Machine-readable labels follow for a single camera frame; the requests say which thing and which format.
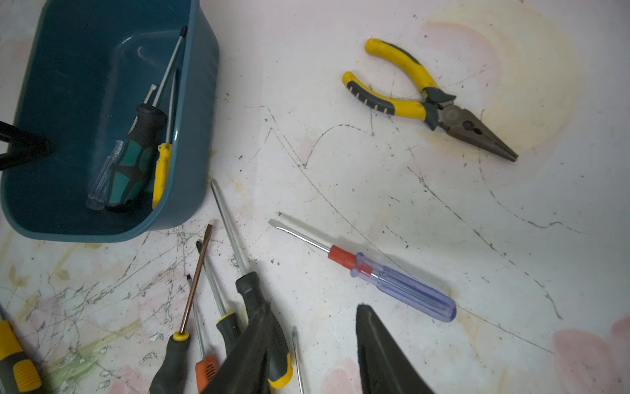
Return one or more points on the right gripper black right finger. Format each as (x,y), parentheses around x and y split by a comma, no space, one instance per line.
(383,366)

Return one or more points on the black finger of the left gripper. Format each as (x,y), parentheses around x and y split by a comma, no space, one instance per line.
(23,147)

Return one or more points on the yellow handled needle-nose pliers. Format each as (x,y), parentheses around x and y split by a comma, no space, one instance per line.
(436,108)

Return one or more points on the black yellow tip screwdriver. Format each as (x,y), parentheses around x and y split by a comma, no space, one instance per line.
(248,285)

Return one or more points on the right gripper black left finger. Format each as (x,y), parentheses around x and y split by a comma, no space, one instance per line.
(245,370)

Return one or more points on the green black handle screwdriver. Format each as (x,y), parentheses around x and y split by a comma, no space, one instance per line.
(130,172)

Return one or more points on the black yellow collar screwdriver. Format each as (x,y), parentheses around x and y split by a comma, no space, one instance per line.
(170,378)

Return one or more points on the teal plastic storage box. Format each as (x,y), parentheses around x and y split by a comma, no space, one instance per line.
(91,65)

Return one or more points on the black yellow utility knife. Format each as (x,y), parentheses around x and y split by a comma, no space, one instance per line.
(18,372)

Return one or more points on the small yellow handle screwdriver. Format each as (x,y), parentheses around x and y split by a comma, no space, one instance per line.
(165,149)

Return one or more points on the orange handle short screwdriver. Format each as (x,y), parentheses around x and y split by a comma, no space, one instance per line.
(207,367)

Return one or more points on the orange black handle screwdriver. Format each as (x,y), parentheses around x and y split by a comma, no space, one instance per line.
(295,344)

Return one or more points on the purple clear handle screwdriver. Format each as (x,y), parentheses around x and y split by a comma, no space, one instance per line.
(404,288)

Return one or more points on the clear handle small screwdriver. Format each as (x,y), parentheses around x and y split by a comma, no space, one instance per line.
(96,196)

